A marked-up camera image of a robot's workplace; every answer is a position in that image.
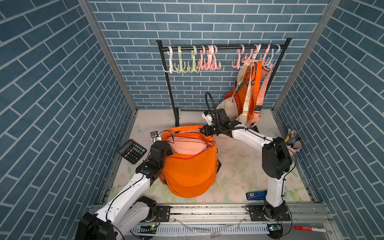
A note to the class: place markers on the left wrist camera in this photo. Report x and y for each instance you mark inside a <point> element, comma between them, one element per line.
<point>155,136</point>

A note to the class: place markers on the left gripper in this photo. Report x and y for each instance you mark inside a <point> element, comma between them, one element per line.
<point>169,152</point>

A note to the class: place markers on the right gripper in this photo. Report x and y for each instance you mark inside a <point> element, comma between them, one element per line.
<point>206,127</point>

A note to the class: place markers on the blue black stapler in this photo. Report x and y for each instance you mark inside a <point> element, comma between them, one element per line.
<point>256,196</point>

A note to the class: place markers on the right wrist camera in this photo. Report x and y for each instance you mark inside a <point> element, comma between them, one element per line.
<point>208,117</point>

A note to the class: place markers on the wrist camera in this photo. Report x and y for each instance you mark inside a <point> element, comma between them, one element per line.
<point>208,117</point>
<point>155,136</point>

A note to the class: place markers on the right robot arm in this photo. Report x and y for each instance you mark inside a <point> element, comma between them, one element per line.
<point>276,159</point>

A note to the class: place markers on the beige sling bag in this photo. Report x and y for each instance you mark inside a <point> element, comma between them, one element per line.
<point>231,108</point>

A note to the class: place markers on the red white marker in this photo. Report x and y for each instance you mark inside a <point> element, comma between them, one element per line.
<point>311,229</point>

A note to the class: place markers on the green plastic hook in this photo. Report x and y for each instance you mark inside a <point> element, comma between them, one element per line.
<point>194,68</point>
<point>181,67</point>

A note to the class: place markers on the white plastic hook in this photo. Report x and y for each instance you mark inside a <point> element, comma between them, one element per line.
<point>170,60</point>

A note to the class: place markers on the pink sling bag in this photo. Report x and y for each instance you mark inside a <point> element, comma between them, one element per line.
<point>256,105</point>
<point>188,146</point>

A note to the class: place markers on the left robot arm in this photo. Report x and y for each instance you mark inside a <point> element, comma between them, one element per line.
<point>129,186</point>

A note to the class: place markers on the black clothes rack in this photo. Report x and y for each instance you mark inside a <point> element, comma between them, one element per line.
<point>163,49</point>

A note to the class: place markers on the pink pen cup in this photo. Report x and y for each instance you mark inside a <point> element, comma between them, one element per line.
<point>293,141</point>

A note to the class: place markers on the black calculator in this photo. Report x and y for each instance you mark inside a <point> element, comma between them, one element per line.
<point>132,151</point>

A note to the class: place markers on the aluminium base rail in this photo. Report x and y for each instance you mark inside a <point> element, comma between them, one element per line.
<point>232,219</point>

